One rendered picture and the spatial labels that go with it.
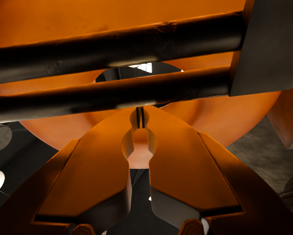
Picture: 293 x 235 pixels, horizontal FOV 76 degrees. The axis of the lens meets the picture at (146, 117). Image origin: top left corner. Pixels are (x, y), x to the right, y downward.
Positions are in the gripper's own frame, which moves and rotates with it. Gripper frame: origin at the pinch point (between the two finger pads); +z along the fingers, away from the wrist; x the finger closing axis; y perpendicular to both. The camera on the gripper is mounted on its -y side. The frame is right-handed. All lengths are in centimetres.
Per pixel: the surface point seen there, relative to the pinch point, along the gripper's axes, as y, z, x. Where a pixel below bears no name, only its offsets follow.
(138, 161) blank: 5.2, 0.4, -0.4
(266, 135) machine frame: 22.2, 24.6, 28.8
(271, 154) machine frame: 28.3, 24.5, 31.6
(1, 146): 143, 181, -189
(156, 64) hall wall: 230, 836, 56
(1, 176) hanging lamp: 293, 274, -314
